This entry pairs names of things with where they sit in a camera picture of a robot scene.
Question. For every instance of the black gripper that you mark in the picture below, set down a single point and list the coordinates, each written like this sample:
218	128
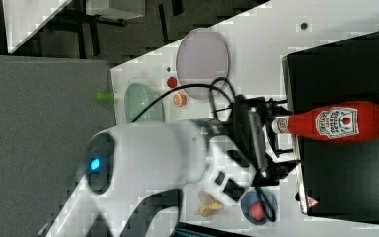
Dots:
252	126

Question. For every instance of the small red strawberry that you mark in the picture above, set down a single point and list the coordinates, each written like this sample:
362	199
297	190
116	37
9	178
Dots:
172	82

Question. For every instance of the orange slice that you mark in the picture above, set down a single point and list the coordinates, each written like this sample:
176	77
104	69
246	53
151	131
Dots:
180	99

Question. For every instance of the blue bowl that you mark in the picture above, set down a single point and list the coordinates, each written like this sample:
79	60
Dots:
266	198

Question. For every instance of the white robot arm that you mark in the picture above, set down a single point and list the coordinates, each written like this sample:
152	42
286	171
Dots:
134	176

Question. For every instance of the red strawberry in bowl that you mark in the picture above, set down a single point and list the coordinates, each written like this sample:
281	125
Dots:
257	211

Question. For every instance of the green perforated strainer basket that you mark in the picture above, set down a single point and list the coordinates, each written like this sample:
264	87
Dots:
137	97

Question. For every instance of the peeled banana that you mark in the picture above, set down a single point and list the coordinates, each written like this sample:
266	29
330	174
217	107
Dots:
208	204

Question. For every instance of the bright green small object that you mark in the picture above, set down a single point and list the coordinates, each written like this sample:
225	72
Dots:
105	97

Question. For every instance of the light purple round plate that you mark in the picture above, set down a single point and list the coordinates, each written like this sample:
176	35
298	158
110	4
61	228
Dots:
202	57

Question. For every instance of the red ketchup bottle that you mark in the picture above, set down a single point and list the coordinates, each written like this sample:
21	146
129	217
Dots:
345	122

